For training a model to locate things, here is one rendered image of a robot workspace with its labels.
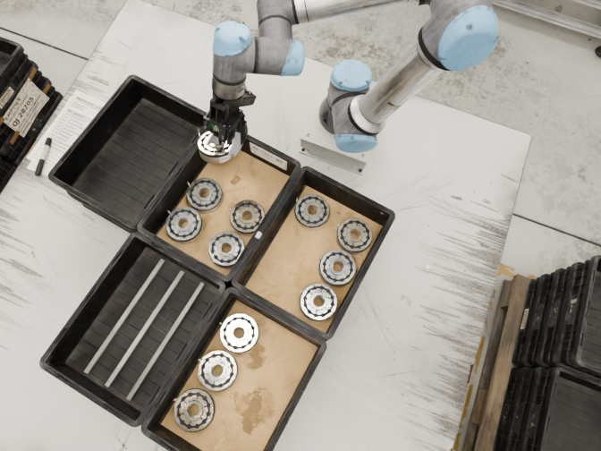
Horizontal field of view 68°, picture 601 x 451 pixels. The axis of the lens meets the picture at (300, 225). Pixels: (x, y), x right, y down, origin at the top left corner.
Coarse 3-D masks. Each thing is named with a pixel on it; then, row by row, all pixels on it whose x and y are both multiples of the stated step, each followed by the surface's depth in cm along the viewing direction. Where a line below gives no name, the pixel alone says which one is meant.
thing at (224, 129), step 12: (216, 96) 100; (216, 108) 100; (228, 108) 102; (204, 120) 105; (216, 120) 103; (228, 120) 105; (240, 120) 108; (204, 132) 108; (216, 132) 108; (228, 132) 104
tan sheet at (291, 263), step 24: (312, 192) 134; (288, 216) 132; (336, 216) 132; (360, 216) 132; (288, 240) 130; (312, 240) 130; (264, 264) 127; (288, 264) 127; (312, 264) 128; (336, 264) 128; (360, 264) 128; (264, 288) 125; (288, 288) 125; (336, 288) 126
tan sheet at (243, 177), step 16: (240, 160) 137; (256, 160) 137; (208, 176) 135; (224, 176) 135; (240, 176) 135; (256, 176) 135; (272, 176) 136; (288, 176) 136; (224, 192) 133; (240, 192) 134; (256, 192) 134; (272, 192) 134; (224, 208) 132; (208, 224) 130; (224, 224) 130; (208, 240) 129; (192, 256) 127; (208, 256) 127; (224, 272) 126
